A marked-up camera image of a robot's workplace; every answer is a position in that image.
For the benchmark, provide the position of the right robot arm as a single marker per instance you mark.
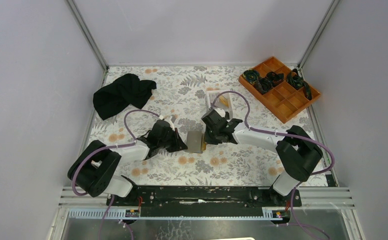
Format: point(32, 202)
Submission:
point(298, 153)

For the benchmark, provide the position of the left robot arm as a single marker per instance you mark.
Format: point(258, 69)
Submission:
point(93, 173)

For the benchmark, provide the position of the dark blue rolled tie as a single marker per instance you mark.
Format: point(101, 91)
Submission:
point(264, 84)

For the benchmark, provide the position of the grey blue card holder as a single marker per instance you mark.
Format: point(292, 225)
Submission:
point(194, 142)

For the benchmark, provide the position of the gold credit card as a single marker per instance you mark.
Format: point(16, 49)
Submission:
point(203, 146)

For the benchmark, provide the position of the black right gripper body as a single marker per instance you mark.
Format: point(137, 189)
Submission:
point(214, 129)

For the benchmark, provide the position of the black cloth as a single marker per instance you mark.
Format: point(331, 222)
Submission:
point(126, 90)

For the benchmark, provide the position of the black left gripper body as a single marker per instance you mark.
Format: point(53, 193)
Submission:
point(168, 143)

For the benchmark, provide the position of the stack of cards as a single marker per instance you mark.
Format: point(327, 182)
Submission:
point(221, 102)

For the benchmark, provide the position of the white plastic card box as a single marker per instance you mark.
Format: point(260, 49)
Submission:
point(210, 96)

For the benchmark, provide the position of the orange wooden divider tray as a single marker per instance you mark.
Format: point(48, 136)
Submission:
point(284, 101)

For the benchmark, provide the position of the black orange rolled tie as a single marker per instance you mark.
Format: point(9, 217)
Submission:
point(296, 81)

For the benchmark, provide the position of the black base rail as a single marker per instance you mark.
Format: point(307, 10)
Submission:
point(204, 201)

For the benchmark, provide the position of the green yellow rolled tie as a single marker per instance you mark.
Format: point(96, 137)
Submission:
point(251, 76)

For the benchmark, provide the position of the floral table mat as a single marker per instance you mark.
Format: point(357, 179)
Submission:
point(181, 93)

